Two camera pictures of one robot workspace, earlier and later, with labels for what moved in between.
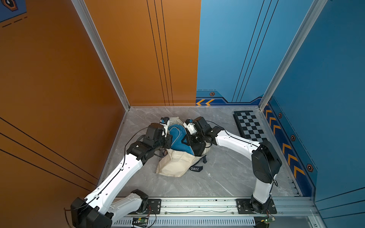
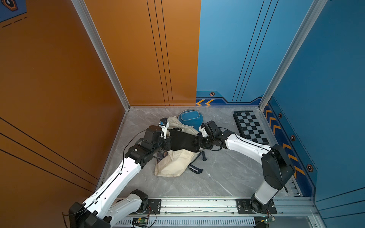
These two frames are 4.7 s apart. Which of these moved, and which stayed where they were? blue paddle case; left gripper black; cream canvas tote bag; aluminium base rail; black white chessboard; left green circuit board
Moved: cream canvas tote bag; blue paddle case
Stayed: left gripper black; black white chessboard; left green circuit board; aluminium base rail
